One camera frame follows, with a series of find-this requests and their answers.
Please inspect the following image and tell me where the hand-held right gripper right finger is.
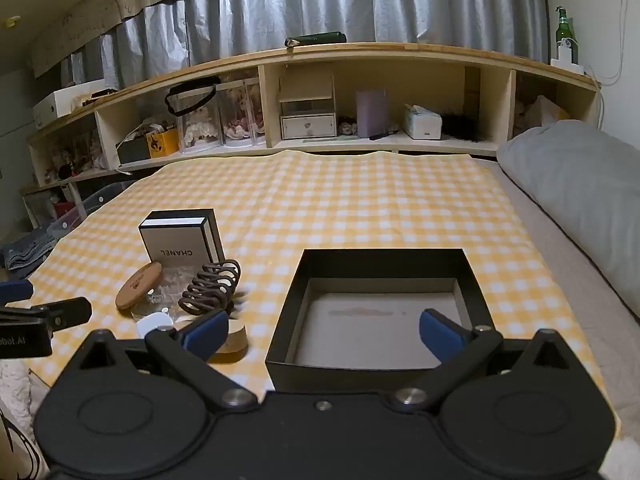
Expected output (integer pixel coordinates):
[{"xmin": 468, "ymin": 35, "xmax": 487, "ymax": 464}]
[{"xmin": 390, "ymin": 309, "xmax": 573, "ymax": 410}]

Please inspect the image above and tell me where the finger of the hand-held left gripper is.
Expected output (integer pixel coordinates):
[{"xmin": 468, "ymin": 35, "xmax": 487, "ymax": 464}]
[
  {"xmin": 0, "ymin": 280, "xmax": 35, "ymax": 306},
  {"xmin": 0, "ymin": 297, "xmax": 94, "ymax": 332}
]

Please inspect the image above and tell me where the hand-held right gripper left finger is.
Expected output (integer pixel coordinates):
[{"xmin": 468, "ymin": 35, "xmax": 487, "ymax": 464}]
[{"xmin": 75, "ymin": 308, "xmax": 258, "ymax": 411}]

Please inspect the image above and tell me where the dark hair claw clip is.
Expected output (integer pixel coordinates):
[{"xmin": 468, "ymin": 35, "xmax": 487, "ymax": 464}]
[{"xmin": 178, "ymin": 259, "xmax": 242, "ymax": 317}]

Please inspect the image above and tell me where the pale teardrop tape measure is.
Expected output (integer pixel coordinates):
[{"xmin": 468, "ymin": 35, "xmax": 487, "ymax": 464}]
[{"xmin": 137, "ymin": 312, "xmax": 174, "ymax": 339}]

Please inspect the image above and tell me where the clear plastic case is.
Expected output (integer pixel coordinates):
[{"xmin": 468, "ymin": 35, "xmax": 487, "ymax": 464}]
[{"xmin": 131, "ymin": 266, "xmax": 201, "ymax": 324}]

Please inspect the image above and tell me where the round wooden lid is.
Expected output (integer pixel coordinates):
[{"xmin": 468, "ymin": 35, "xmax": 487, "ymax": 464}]
[{"xmin": 115, "ymin": 261, "xmax": 164, "ymax": 310}]

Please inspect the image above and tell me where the black and white perfume box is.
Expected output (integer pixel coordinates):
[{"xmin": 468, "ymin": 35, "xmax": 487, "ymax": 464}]
[{"xmin": 138, "ymin": 208, "xmax": 225, "ymax": 266}]

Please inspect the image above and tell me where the tape roll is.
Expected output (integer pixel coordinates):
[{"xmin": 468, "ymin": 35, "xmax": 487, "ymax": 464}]
[{"xmin": 207, "ymin": 320, "xmax": 249, "ymax": 365}]

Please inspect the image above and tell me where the blue denim cloth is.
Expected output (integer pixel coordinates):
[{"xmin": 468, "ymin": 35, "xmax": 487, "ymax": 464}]
[{"xmin": 2, "ymin": 229, "xmax": 57, "ymax": 277}]

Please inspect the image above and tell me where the white fuzzy cushion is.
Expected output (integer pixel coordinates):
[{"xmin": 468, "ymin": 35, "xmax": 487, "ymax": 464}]
[{"xmin": 0, "ymin": 359, "xmax": 37, "ymax": 413}]

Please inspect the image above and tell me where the beige tote bag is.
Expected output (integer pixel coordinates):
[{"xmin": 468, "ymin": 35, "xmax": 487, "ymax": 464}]
[{"xmin": 0, "ymin": 399, "xmax": 52, "ymax": 480}]

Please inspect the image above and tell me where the clear storage bin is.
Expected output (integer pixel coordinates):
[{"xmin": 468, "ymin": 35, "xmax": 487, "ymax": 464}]
[{"xmin": 46, "ymin": 181, "xmax": 137, "ymax": 234}]

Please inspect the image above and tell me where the beige bed sheet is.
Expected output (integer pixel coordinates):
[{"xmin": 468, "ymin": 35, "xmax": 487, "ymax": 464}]
[{"xmin": 492, "ymin": 160, "xmax": 640, "ymax": 413}]

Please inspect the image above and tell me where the yellow checkered blanket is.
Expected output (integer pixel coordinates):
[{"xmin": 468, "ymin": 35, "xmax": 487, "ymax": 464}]
[{"xmin": 25, "ymin": 149, "xmax": 622, "ymax": 461}]

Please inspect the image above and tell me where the dark grey box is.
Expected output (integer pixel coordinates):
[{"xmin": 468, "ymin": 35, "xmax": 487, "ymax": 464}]
[{"xmin": 115, "ymin": 138, "xmax": 151, "ymax": 165}]

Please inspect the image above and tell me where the yellow box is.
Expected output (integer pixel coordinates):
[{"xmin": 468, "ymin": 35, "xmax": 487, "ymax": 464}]
[{"xmin": 147, "ymin": 128, "xmax": 180, "ymax": 159}]

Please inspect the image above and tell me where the white cardboard box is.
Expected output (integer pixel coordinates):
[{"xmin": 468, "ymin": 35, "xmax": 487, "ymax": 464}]
[{"xmin": 32, "ymin": 79, "xmax": 107, "ymax": 126}]

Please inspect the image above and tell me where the grey pillow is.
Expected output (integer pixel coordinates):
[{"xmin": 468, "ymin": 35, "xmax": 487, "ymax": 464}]
[{"xmin": 496, "ymin": 120, "xmax": 640, "ymax": 319}]

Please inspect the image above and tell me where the clear doll case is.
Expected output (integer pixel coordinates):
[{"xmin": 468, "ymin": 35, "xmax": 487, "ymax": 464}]
[
  {"xmin": 217, "ymin": 76, "xmax": 266, "ymax": 149},
  {"xmin": 167, "ymin": 78, "xmax": 224, "ymax": 154}
]

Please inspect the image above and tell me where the black furry item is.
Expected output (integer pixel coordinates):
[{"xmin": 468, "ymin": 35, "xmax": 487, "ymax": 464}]
[{"xmin": 440, "ymin": 112, "xmax": 484, "ymax": 142}]

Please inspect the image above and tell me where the tissue pack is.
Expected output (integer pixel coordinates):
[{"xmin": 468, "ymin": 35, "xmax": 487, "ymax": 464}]
[{"xmin": 402, "ymin": 103, "xmax": 444, "ymax": 140}]

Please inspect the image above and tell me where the white drawer organizer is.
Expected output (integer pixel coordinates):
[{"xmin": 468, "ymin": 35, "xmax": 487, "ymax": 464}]
[{"xmin": 278, "ymin": 70, "xmax": 337, "ymax": 140}]

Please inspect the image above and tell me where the black headband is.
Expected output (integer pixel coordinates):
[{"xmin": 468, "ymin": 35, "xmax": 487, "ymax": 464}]
[{"xmin": 166, "ymin": 77, "xmax": 221, "ymax": 117}]

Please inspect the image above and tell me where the lavender box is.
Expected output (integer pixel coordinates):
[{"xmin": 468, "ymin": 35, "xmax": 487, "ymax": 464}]
[{"xmin": 355, "ymin": 89, "xmax": 391, "ymax": 139}]

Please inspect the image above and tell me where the clear plastic bag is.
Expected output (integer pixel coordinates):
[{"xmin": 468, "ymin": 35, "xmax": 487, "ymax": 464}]
[{"xmin": 524, "ymin": 94, "xmax": 572, "ymax": 129}]

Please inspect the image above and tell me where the wooden shelf unit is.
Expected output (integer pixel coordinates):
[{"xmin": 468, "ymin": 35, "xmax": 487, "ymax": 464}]
[{"xmin": 20, "ymin": 41, "xmax": 604, "ymax": 223}]

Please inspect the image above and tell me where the white charger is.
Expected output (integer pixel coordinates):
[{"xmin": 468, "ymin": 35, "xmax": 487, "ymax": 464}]
[{"xmin": 551, "ymin": 37, "xmax": 584, "ymax": 72}]

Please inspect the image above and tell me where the dark green bottle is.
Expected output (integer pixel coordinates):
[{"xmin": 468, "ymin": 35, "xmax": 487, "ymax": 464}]
[{"xmin": 284, "ymin": 32, "xmax": 347, "ymax": 49}]

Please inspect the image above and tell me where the green bottle white label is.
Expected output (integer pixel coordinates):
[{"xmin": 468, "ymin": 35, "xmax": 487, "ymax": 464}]
[{"xmin": 556, "ymin": 6, "xmax": 580, "ymax": 66}]

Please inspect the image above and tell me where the silver curtain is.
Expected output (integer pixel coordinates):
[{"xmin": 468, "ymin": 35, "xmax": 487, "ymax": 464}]
[{"xmin": 60, "ymin": 0, "xmax": 551, "ymax": 92}]

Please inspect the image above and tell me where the white cable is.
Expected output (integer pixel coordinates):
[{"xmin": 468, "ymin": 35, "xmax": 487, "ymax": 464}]
[{"xmin": 582, "ymin": 0, "xmax": 632, "ymax": 87}]

